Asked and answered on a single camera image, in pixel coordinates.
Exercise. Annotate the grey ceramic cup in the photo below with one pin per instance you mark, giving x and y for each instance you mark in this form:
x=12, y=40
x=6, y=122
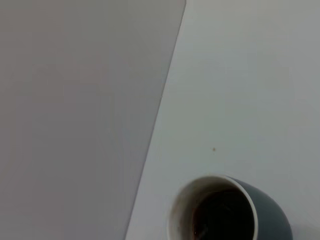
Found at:
x=270, y=207

